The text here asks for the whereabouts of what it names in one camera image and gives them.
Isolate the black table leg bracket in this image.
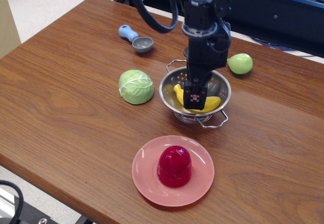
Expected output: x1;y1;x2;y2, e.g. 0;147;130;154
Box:
14;196;94;224

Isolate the red toy half fruit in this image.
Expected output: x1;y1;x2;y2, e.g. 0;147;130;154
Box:
157;146;192;188

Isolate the green toy pear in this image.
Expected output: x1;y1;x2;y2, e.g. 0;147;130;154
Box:
227;53;253;75

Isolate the yellow toy banana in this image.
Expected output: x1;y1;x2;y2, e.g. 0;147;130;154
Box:
174;84;221;113

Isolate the beige cabinet side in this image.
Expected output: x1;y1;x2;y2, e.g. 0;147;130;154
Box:
0;0;21;58

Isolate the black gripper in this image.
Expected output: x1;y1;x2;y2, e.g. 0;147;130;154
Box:
182;21;231;110

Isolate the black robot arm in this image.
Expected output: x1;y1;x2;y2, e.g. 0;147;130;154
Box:
182;0;231;113

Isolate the black braided cable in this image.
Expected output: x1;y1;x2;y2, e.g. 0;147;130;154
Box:
121;0;179;34

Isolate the green toy cabbage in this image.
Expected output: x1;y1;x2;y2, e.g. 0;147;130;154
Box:
119;70;154;105

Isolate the black metal frame rail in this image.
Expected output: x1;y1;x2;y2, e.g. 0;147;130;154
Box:
117;0;323;57

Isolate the small steel colander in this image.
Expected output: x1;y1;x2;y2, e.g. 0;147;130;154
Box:
159;60;231;128

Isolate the blue handled grey scoop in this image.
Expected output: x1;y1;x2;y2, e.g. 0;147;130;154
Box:
118;25;154;53

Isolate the pink plastic plate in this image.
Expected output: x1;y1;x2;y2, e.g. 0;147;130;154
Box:
132;136;215;207

